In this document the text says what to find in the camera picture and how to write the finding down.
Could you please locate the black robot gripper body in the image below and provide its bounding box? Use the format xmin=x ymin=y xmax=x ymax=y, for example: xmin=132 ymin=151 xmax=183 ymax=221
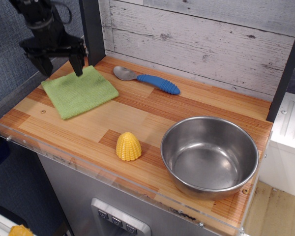
xmin=19 ymin=21 xmax=86 ymax=58

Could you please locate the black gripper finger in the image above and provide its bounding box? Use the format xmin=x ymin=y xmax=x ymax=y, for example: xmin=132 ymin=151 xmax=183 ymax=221
xmin=28 ymin=54 xmax=53 ymax=77
xmin=69 ymin=51 xmax=85 ymax=77

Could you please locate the green microfiber cloth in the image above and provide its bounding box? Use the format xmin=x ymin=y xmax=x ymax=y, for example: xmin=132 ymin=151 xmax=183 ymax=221
xmin=41 ymin=66 xmax=118 ymax=120

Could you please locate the metal spoon with blue handle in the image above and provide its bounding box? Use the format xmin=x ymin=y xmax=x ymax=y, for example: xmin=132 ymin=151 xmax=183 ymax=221
xmin=113 ymin=66 xmax=180 ymax=95

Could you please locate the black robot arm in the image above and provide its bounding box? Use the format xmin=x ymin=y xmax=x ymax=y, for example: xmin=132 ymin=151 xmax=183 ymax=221
xmin=10 ymin=0 xmax=87 ymax=77

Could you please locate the yellow object at bottom left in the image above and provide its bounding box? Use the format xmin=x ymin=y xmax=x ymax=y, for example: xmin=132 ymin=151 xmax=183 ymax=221
xmin=8 ymin=225 xmax=34 ymax=236

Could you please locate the clear acrylic table guard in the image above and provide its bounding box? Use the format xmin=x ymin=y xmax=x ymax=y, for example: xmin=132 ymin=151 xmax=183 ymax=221
xmin=0 ymin=37 xmax=272 ymax=226

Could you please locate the yellow toy corn piece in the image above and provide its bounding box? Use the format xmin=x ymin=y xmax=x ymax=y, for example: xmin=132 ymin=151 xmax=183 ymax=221
xmin=116 ymin=132 xmax=142 ymax=161

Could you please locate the silver toy fridge cabinet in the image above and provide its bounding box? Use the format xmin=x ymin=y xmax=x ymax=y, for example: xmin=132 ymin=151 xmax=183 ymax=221
xmin=39 ymin=155 xmax=239 ymax=236

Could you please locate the stainless steel bowl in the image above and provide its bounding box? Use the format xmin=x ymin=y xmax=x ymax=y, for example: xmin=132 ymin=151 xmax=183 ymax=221
xmin=160 ymin=117 xmax=259 ymax=200

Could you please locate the white ridged side unit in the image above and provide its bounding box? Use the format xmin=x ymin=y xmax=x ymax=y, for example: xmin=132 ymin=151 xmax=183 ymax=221
xmin=259 ymin=92 xmax=295 ymax=196

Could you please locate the dark grey right post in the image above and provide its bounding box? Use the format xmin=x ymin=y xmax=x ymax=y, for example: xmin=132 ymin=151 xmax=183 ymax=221
xmin=266 ymin=40 xmax=295 ymax=122

